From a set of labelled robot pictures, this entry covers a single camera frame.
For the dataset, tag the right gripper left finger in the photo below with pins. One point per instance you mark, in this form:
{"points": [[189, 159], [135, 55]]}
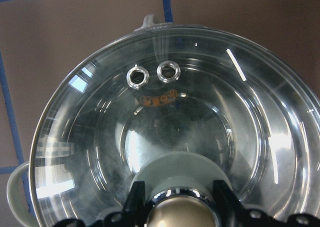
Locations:
{"points": [[132, 211]]}

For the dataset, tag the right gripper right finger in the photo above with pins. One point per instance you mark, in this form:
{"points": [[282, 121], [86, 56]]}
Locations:
{"points": [[232, 213]]}

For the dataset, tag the glass pot lid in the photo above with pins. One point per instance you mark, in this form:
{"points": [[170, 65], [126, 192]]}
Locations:
{"points": [[175, 127]]}

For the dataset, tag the brown grid table mat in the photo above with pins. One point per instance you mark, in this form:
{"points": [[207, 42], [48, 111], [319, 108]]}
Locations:
{"points": [[41, 41]]}

